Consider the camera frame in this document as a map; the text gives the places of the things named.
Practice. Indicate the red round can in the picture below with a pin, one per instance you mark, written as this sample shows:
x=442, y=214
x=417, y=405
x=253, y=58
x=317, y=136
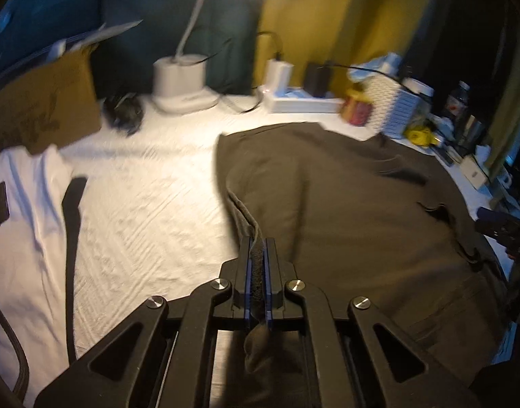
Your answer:
x=357, y=110

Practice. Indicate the steel thermos flask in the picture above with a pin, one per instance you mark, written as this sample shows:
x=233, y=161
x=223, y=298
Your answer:
x=471, y=129

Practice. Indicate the white charger adapter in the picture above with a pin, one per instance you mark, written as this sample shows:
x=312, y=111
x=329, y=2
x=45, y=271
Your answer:
x=279, y=75

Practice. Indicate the narrow yellow curtain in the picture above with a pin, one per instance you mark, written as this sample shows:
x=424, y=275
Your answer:
x=508, y=106

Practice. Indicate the black chair armrest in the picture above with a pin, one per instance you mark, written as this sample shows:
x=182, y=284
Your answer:
x=15, y=357

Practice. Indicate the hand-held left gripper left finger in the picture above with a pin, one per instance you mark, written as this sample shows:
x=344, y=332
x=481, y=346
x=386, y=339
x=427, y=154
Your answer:
x=246, y=282

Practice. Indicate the white woven basket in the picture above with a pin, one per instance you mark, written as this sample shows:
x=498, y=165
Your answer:
x=391, y=106

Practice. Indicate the dark olive patterned garment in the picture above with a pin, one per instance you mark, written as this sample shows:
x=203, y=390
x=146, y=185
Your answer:
x=349, y=204

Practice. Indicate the brown cardboard box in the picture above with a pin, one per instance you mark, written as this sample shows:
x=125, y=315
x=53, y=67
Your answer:
x=43, y=102

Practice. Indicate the dark glass window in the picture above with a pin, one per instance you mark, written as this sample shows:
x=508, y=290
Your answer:
x=468, y=21

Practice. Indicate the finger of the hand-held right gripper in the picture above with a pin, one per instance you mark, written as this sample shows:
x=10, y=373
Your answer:
x=504, y=223

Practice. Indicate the white smooth cloth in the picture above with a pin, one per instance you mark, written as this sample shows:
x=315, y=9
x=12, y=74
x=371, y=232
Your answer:
x=26, y=229

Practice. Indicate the clear plastic water bottle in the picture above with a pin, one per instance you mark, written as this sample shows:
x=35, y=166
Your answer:
x=457, y=100

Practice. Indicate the pale blue tissue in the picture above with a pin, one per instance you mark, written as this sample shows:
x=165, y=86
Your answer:
x=377, y=68

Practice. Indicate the teal curtain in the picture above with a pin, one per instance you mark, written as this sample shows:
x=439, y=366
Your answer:
x=158, y=8

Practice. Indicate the small yellow object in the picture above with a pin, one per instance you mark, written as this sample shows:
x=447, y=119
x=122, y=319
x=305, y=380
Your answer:
x=421, y=136

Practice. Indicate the wide yellow curtain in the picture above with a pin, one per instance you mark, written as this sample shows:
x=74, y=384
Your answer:
x=319, y=17

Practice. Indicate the white desk lamp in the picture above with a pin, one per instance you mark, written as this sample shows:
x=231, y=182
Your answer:
x=181, y=80

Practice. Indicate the black charger adapter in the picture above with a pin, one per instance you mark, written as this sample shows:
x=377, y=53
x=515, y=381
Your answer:
x=318, y=80

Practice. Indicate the small black bundled object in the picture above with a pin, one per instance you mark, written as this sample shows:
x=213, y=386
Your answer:
x=125, y=112

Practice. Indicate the white power strip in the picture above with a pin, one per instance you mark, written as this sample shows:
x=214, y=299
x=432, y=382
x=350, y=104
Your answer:
x=302, y=103

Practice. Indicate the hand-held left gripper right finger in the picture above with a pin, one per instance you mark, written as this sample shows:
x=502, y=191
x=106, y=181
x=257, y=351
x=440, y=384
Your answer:
x=268, y=282

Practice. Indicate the small white box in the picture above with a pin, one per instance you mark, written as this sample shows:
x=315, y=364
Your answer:
x=475, y=172

